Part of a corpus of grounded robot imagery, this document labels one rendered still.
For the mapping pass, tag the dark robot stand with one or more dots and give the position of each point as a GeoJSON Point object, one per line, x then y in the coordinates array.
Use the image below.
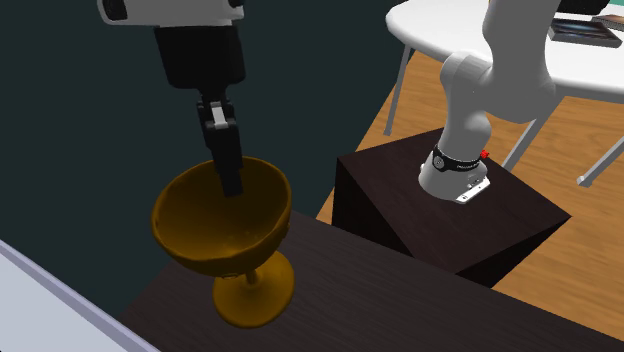
{"type": "Point", "coordinates": [419, 229]}

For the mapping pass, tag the white round table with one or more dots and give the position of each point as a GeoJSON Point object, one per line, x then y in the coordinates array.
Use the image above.
{"type": "Point", "coordinates": [438, 24]}

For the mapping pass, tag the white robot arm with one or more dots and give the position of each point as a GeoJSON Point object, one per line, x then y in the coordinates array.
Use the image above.
{"type": "Point", "coordinates": [465, 122]}

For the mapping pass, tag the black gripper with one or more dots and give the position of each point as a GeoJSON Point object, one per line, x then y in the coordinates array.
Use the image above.
{"type": "Point", "coordinates": [202, 56]}

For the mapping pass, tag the dark wooden table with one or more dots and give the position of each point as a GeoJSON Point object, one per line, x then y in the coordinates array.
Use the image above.
{"type": "Point", "coordinates": [390, 302]}

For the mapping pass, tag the golden goblet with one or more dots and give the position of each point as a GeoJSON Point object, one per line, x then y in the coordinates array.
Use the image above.
{"type": "Point", "coordinates": [214, 229]}

